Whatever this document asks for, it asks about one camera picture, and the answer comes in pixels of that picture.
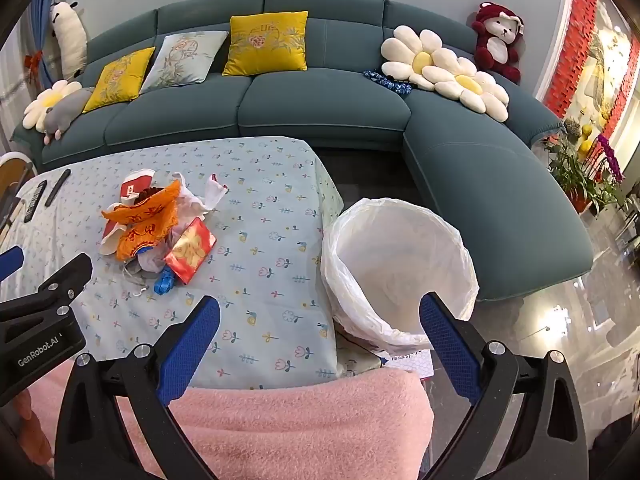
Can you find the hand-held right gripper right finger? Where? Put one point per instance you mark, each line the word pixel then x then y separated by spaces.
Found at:
pixel 445 345

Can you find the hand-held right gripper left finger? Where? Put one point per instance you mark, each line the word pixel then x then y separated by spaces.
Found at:
pixel 195 345

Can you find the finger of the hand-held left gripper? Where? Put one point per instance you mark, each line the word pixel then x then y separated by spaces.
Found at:
pixel 60 280
pixel 10 261

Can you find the wide black remote control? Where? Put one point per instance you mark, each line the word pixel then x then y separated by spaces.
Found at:
pixel 35 200

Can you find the blue plastic wrapper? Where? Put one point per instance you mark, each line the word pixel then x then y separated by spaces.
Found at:
pixel 162 282

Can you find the wooden chair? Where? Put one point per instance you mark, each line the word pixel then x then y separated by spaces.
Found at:
pixel 12 180

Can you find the red foil packet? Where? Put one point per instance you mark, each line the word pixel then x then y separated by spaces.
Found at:
pixel 190 250

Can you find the floral pale blue tablecloth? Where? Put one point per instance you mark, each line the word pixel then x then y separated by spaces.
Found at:
pixel 260 260

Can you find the dark red scrunchie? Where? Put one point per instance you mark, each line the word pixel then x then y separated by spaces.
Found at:
pixel 150 195

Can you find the pink fleece blanket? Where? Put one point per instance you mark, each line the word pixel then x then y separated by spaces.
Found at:
pixel 300 420

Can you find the white daisy flower cushion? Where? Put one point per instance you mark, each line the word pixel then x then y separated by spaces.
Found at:
pixel 475 90
pixel 415 55
pixel 37 107

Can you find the grey plush toy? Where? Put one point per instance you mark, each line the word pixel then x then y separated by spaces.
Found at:
pixel 65 110

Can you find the small yellow embroidered pillow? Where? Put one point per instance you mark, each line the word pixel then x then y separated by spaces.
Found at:
pixel 117 80

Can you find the white panda plush toy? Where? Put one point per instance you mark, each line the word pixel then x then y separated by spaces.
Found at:
pixel 70 40

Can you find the blue curtain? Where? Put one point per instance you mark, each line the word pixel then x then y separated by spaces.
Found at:
pixel 45 15

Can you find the purple orchid plant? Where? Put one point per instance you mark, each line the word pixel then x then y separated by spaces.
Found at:
pixel 612 157

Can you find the pale blue embroidered pillow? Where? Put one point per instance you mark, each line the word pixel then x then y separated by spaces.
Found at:
pixel 182 60

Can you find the blue patterned cloth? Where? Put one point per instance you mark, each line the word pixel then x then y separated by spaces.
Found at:
pixel 387 81

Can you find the red bear plush toy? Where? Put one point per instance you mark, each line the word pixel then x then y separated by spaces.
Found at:
pixel 495 50

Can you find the large yellow embroidered pillow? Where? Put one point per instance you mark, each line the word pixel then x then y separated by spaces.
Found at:
pixel 265 45

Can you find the red patterned wall panel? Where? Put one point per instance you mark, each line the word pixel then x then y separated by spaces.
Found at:
pixel 580 35

